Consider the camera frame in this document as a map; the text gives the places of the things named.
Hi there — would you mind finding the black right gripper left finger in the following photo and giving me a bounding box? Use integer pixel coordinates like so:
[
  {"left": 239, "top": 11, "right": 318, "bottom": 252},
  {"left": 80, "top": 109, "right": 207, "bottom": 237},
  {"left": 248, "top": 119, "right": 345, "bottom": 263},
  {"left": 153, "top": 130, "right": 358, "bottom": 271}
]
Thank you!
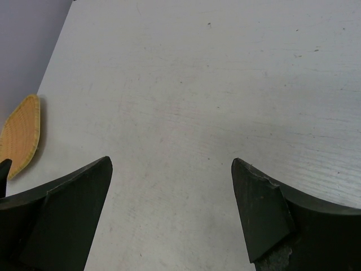
[{"left": 1, "top": 156, "right": 112, "bottom": 270}]

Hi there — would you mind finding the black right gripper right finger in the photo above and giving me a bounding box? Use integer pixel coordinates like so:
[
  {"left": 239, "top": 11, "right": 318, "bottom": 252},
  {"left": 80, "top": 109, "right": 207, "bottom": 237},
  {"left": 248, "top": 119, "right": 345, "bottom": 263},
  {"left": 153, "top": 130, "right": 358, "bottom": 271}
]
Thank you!
[{"left": 231, "top": 158, "right": 360, "bottom": 270}]

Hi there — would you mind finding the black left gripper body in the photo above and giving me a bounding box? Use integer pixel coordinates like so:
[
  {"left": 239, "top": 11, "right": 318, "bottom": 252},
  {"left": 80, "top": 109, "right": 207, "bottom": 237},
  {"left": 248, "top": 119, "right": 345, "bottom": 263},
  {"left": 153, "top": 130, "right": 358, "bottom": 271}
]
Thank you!
[{"left": 0, "top": 159, "right": 12, "bottom": 196}]

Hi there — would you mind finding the yellow woven square mat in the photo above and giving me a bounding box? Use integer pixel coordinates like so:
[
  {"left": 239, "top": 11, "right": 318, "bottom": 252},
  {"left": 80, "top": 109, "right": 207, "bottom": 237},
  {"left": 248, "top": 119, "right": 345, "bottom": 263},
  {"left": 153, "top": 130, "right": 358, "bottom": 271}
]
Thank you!
[{"left": 1, "top": 94, "right": 41, "bottom": 180}]

